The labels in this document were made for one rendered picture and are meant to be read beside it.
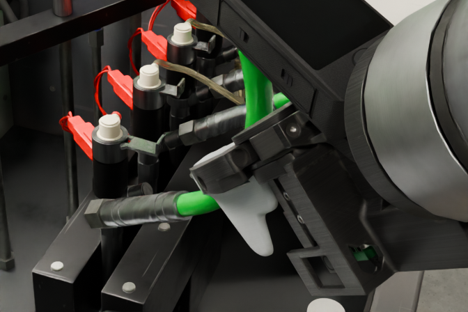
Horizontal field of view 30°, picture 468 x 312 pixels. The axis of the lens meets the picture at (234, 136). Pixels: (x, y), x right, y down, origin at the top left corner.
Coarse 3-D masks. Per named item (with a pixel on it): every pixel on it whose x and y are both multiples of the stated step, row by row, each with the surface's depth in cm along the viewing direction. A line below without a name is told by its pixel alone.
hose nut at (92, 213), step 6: (102, 198) 58; (90, 204) 59; (96, 204) 58; (102, 204) 58; (90, 210) 58; (96, 210) 58; (90, 216) 58; (96, 216) 58; (90, 222) 58; (96, 222) 58; (102, 222) 58
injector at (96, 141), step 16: (96, 128) 68; (96, 144) 67; (112, 144) 66; (96, 160) 68; (112, 160) 67; (96, 176) 69; (112, 176) 68; (96, 192) 70; (112, 192) 69; (128, 192) 70; (144, 192) 69; (112, 240) 73; (112, 256) 74; (112, 272) 75
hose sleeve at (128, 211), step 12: (168, 192) 53; (180, 192) 52; (108, 204) 57; (120, 204) 56; (132, 204) 55; (144, 204) 54; (156, 204) 53; (168, 204) 52; (108, 216) 57; (120, 216) 56; (132, 216) 55; (144, 216) 54; (156, 216) 53; (168, 216) 52; (180, 216) 52; (192, 216) 53
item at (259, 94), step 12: (240, 60) 43; (252, 72) 43; (252, 84) 43; (264, 84) 43; (252, 96) 44; (264, 96) 44; (252, 108) 44; (264, 108) 44; (252, 120) 44; (192, 192) 51; (180, 204) 52; (192, 204) 51; (204, 204) 50; (216, 204) 49
